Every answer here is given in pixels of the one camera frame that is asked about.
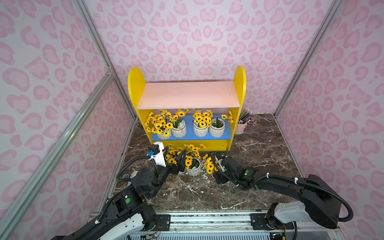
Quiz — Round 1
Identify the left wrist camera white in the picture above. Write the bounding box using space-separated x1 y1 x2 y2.
148 142 166 167

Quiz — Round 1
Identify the pink cup with pencils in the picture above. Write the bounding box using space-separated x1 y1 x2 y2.
235 108 252 135

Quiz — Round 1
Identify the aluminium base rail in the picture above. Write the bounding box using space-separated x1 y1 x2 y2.
80 209 346 240

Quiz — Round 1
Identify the right aluminium frame profile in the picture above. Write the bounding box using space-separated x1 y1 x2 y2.
274 0 345 120

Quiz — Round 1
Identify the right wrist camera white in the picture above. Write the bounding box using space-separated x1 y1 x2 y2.
216 159 226 172

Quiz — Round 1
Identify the left aluminium frame profile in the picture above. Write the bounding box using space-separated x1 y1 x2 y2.
1 72 114 240

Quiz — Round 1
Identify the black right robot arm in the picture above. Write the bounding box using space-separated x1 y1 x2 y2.
210 153 354 229

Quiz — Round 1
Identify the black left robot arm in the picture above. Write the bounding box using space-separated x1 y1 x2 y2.
54 145 187 240

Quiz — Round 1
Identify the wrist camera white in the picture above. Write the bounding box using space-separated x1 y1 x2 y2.
216 159 226 172
148 142 166 167

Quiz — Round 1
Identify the yellow two-tier shelf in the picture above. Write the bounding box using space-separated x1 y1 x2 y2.
127 66 247 151

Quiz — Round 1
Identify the aluminium frame profile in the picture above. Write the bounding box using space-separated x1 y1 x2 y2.
274 0 345 120
1 72 114 240

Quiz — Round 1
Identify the back left aluminium post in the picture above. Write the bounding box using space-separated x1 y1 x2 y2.
73 0 137 120

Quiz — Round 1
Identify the sunflower pot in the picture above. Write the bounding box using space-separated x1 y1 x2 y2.
145 110 174 140
185 144 206 177
209 111 234 138
171 109 187 138
193 110 213 137
203 154 219 175
166 147 176 165

